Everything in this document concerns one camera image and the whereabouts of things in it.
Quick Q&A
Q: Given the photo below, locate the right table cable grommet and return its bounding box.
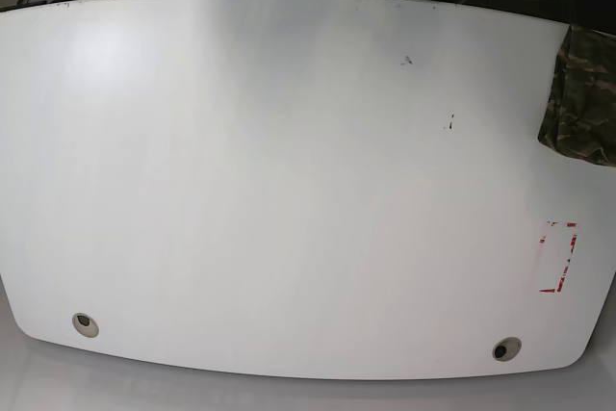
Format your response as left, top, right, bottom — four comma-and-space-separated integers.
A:
492, 337, 522, 362

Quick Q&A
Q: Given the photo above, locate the table cable grommet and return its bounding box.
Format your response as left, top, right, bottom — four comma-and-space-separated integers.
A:
72, 313, 99, 339
492, 337, 522, 362

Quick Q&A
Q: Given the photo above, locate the red tape rectangle marking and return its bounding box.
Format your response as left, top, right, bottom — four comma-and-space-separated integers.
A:
533, 221, 579, 294

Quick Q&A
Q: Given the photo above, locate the camouflage t-shirt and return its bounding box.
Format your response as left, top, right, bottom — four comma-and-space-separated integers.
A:
537, 25, 615, 167

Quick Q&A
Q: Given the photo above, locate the left table cable grommet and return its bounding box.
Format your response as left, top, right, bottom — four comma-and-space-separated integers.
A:
72, 313, 99, 339

